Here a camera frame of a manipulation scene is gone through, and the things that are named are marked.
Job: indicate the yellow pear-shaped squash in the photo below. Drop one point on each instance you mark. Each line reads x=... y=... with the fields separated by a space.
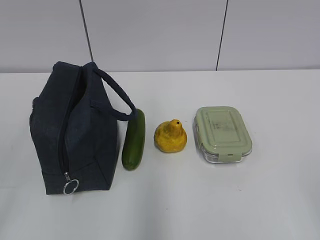
x=170 y=136

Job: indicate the green cucumber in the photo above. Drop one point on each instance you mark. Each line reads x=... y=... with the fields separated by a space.
x=134 y=141

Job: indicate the green lid glass container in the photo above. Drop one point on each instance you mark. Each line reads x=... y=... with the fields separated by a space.
x=221 y=134

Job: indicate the dark blue lunch bag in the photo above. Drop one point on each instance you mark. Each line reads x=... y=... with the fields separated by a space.
x=74 y=128

